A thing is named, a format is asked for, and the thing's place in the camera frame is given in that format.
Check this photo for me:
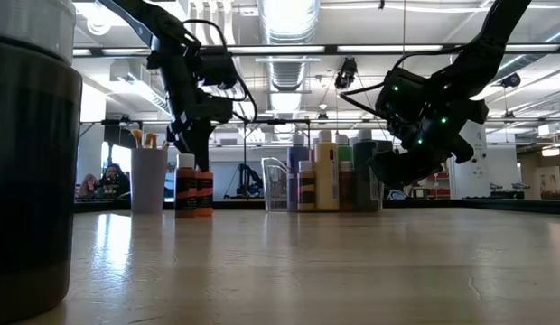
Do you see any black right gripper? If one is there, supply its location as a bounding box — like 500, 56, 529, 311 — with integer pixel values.
367, 67, 490, 189

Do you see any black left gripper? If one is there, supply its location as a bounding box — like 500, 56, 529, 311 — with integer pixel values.
145, 39, 235, 173

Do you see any large teal paint bottle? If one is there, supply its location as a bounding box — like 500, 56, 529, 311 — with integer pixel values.
352, 128, 380, 212

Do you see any small brown paint bottle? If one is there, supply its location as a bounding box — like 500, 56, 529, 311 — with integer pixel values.
174, 153, 198, 219

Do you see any small red paint bottle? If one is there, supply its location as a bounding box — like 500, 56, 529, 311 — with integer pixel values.
196, 170, 215, 218

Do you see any magenta paint bottle black label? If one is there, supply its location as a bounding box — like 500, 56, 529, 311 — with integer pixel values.
338, 161, 356, 212

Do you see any large yellow paint bottle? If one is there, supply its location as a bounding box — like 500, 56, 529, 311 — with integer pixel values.
313, 129, 341, 212

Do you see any clear plastic bin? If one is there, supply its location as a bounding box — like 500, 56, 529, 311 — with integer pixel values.
261, 155, 386, 213

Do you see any small ochre paint bottle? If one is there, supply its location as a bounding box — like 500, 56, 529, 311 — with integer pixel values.
297, 160, 317, 212

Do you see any large purple paint bottle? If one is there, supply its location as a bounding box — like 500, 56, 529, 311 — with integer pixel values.
286, 132, 311, 211

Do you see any lavender plastic cup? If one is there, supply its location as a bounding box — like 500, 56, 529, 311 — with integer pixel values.
130, 147, 170, 214

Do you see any white round pillar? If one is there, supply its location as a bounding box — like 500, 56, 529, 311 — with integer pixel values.
448, 120, 489, 200

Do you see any person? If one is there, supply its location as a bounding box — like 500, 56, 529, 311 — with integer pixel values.
77, 172, 100, 200
98, 162, 132, 200

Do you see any black ceiling spotlight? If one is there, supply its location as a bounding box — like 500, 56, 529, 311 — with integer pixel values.
333, 57, 359, 90
499, 71, 523, 89

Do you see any black overhead light bar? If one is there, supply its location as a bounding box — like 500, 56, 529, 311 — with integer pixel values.
71, 42, 560, 56

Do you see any black wall panel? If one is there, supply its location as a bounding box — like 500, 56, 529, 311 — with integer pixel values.
103, 123, 141, 148

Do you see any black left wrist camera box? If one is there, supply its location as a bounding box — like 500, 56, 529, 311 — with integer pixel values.
196, 52, 239, 90

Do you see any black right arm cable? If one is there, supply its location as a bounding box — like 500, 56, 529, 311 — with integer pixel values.
338, 42, 471, 120

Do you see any background black rig frame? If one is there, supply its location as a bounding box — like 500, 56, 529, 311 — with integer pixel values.
241, 117, 313, 200

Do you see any long black ceiling rail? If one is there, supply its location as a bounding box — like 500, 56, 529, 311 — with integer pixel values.
79, 116, 560, 125

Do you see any silver ventilation duct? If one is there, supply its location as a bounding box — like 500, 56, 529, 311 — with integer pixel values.
257, 0, 322, 92

